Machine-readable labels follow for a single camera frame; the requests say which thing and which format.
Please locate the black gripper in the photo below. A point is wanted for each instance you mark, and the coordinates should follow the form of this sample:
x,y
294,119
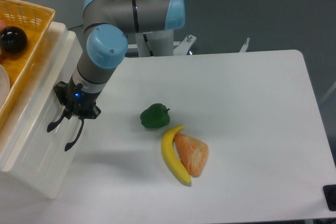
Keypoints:
x,y
76,102

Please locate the white top drawer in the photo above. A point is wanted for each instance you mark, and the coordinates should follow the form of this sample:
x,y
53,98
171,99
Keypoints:
x,y
39,160

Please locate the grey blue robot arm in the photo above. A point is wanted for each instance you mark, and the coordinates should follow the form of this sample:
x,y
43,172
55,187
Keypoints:
x,y
106,24

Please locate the white drawer cabinet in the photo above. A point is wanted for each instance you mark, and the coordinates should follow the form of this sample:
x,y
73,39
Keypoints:
x,y
21,109

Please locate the white plate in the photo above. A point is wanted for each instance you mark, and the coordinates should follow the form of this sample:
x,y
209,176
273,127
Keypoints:
x,y
4,85

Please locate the green toy bell pepper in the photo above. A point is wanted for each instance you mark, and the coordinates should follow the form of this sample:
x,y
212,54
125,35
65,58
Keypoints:
x,y
155,116

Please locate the yellow toy banana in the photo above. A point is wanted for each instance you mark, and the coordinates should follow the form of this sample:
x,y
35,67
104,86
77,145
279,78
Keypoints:
x,y
171,159

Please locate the black glossy ball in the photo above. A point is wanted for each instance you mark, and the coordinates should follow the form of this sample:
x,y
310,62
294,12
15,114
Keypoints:
x,y
13,40

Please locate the orange woven basket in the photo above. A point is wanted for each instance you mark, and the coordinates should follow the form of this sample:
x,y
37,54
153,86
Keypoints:
x,y
34,20

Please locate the orange toy bread slice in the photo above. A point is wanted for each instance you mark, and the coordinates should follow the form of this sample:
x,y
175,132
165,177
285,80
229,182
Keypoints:
x,y
193,153

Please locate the black corner object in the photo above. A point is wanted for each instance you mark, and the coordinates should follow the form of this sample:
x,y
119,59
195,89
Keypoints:
x,y
330,196

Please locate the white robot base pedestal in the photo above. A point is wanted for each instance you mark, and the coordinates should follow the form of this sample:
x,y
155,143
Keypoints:
x,y
157,43

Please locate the white metal bracket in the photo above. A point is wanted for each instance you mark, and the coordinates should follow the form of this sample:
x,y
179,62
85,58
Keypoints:
x,y
184,47

